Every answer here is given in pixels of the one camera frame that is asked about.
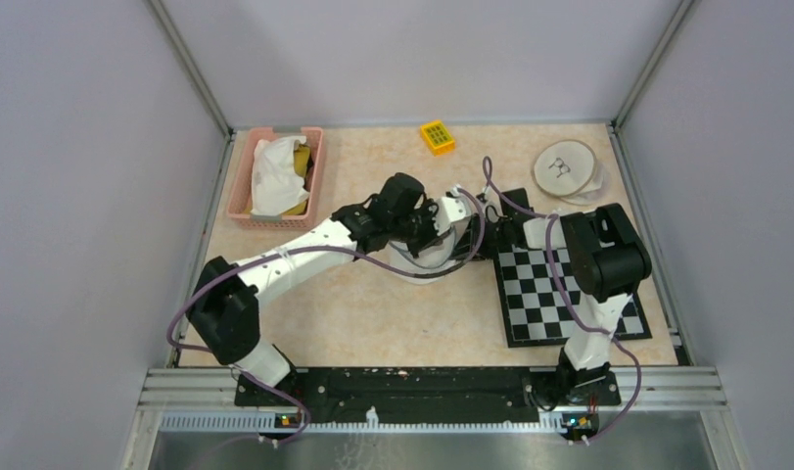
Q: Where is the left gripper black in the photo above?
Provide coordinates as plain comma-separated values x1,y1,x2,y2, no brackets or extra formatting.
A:
389,198,450,259

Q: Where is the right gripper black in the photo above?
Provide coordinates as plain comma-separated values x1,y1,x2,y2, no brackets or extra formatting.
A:
447,212,512,261

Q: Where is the white bra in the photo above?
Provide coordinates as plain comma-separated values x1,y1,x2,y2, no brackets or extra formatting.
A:
250,134,311,217

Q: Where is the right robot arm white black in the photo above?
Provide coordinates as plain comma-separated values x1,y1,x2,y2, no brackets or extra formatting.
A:
454,190,652,403

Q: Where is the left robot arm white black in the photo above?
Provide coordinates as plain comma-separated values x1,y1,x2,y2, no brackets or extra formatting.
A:
185,172,469,405

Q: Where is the yellow bra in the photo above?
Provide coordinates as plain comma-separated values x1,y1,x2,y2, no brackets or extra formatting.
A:
244,143,314,217

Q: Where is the yellow toy brick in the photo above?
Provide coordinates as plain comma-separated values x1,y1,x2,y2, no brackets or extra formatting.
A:
420,120,456,156

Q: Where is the black white checkerboard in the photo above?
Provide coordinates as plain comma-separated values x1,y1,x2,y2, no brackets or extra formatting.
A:
491,223,652,349

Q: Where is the round translucent disc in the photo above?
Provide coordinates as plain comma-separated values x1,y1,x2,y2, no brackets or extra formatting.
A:
560,163,610,206

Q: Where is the pink plastic basket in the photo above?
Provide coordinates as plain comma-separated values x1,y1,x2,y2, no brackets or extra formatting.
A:
225,126,326,230

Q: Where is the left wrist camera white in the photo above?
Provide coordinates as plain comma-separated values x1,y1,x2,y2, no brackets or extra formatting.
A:
434,196,470,235

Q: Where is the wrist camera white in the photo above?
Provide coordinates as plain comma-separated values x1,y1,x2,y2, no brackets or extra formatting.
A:
476,186,491,206
434,196,470,235

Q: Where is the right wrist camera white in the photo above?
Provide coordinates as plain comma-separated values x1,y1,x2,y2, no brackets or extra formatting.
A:
476,186,491,206

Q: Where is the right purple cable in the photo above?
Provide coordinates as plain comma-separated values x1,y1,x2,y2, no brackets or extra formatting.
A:
482,157,643,446

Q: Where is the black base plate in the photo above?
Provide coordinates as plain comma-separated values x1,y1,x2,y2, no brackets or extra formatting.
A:
234,366,622,424

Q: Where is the aluminium front rail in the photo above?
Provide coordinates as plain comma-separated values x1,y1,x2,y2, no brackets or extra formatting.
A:
138,366,727,436

